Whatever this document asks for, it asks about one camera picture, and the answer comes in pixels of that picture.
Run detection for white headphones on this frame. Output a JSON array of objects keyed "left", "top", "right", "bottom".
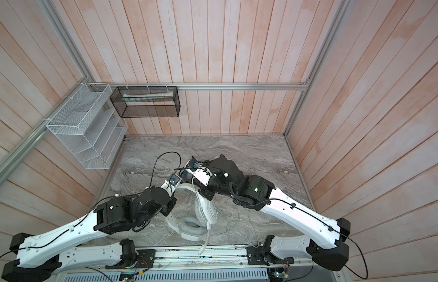
[{"left": 164, "top": 181, "right": 219, "bottom": 255}]

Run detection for white headphone cable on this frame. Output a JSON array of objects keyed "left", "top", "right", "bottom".
[{"left": 190, "top": 176, "right": 262, "bottom": 249}]

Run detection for black headphones with blue band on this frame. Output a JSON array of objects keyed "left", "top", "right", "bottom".
[{"left": 179, "top": 165, "right": 194, "bottom": 183}]

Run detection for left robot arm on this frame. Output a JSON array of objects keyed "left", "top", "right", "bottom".
[{"left": 1, "top": 186, "right": 177, "bottom": 282}]

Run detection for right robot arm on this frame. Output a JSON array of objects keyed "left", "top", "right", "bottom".
[{"left": 190, "top": 155, "right": 351, "bottom": 271}]

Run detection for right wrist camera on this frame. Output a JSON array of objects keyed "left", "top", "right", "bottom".
[{"left": 185, "top": 157, "right": 213, "bottom": 186}]

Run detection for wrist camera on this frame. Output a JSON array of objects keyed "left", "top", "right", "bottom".
[
  {"left": 185, "top": 157, "right": 213, "bottom": 186},
  {"left": 160, "top": 173, "right": 181, "bottom": 197}
]

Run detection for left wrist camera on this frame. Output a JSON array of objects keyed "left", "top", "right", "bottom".
[{"left": 160, "top": 173, "right": 181, "bottom": 197}]

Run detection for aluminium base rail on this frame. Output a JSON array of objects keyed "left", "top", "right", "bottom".
[{"left": 50, "top": 245, "right": 351, "bottom": 282}]

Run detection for black wire mesh basket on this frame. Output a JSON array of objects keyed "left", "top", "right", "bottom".
[{"left": 110, "top": 86, "right": 181, "bottom": 118}]

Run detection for white wire mesh shelf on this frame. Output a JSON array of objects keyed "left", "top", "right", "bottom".
[{"left": 47, "top": 83, "right": 128, "bottom": 170}]

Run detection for aluminium wall frame rail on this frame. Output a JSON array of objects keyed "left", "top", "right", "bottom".
[{"left": 0, "top": 1, "right": 354, "bottom": 187}]

